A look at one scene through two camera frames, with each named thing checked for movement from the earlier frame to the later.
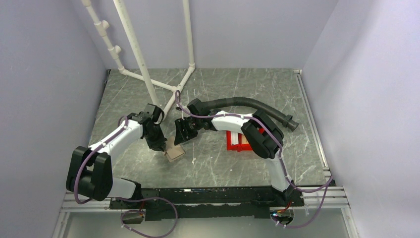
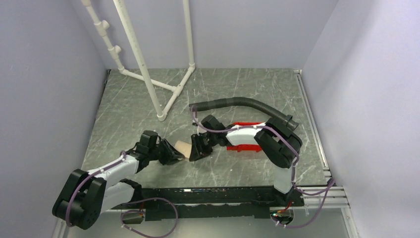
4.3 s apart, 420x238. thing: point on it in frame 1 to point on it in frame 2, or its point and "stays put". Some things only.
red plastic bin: (239, 147) stays put
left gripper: (161, 141) to (172, 154)
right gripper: (182, 136) to (198, 150)
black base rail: (171, 204) stays put
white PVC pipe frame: (101, 27) stays put
